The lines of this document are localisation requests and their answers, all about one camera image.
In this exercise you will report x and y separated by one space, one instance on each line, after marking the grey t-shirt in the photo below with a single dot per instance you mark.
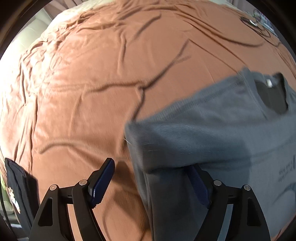
240 130

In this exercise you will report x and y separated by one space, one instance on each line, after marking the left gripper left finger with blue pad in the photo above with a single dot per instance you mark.
52 221

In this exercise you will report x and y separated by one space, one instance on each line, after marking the black bag beside bed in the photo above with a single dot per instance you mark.
23 193

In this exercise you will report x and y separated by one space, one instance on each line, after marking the orange-brown bed blanket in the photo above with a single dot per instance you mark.
76 88

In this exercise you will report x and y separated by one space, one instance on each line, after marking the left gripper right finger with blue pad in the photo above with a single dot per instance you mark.
247 220

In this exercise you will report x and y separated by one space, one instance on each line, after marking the cream padded headboard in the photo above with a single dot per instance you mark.
31 31

